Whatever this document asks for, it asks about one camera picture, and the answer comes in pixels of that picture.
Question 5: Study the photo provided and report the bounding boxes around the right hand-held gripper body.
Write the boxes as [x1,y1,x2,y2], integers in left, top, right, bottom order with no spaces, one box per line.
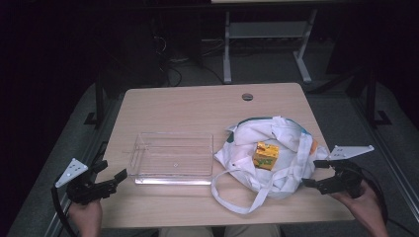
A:
[327,144,376,199]

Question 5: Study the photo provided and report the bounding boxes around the yellow drink carton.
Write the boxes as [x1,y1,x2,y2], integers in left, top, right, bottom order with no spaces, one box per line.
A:
[252,140,281,172]

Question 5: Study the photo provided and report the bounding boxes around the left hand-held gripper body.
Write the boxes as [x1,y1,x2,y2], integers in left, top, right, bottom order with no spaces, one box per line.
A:
[53,157,112,205]

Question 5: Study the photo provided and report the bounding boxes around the white cloth tote bag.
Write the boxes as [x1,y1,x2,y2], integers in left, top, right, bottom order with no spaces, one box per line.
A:
[210,115,331,216]

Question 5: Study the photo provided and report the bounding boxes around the black metal stand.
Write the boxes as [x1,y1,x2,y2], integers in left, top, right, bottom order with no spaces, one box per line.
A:
[365,67,393,128]
[83,65,107,130]

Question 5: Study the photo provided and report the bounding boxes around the white metal table frame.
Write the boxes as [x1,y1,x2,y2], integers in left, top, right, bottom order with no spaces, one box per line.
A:
[210,0,319,85]

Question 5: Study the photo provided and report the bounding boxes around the clear plastic container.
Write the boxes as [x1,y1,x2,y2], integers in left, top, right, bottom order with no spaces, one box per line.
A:
[126,131,215,187]

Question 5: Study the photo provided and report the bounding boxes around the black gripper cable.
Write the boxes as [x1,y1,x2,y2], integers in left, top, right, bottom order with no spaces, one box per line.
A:
[50,185,81,237]
[358,167,419,237]

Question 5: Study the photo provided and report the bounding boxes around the person's left hand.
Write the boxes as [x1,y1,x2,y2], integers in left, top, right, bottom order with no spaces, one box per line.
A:
[68,198,104,234]

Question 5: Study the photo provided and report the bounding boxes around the dark computer case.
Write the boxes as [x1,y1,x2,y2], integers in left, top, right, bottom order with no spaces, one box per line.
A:
[107,14,170,98]

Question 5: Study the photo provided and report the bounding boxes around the black floor cable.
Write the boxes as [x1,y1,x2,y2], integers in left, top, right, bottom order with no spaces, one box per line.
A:
[157,33,225,87]

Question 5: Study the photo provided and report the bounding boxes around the person's right hand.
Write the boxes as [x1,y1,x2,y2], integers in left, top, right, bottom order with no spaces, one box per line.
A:
[328,180,380,222]

